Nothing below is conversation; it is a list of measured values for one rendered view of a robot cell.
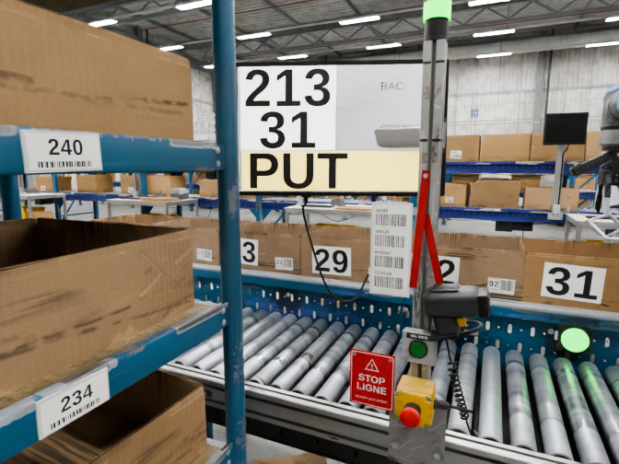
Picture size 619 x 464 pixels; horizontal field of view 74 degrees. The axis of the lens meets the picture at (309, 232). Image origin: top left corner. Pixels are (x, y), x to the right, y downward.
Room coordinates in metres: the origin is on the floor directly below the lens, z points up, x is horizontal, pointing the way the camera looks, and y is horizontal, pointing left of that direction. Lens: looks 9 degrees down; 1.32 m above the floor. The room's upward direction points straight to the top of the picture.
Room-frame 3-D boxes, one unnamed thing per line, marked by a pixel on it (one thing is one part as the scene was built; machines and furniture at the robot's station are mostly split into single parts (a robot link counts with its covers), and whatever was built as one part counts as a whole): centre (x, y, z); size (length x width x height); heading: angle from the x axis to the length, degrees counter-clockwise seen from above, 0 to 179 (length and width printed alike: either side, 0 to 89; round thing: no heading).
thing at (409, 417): (0.73, -0.20, 0.84); 0.04 x 0.04 x 0.04; 66
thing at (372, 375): (0.83, -0.17, 0.85); 0.16 x 0.01 x 0.13; 66
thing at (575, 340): (1.14, -0.78, 0.81); 0.07 x 0.01 x 0.07; 66
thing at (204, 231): (1.96, 0.52, 0.96); 0.39 x 0.29 x 0.17; 66
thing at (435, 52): (0.83, -0.24, 1.11); 0.12 x 0.05 x 0.88; 66
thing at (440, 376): (1.07, -0.37, 0.72); 0.52 x 0.05 x 0.05; 156
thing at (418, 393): (0.76, -0.25, 0.84); 0.15 x 0.09 x 0.07; 66
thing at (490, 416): (1.02, -0.49, 0.72); 0.52 x 0.05 x 0.05; 156
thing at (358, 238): (1.64, -0.20, 0.96); 0.39 x 0.29 x 0.17; 66
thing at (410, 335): (0.80, -0.23, 0.95); 0.07 x 0.03 x 0.07; 66
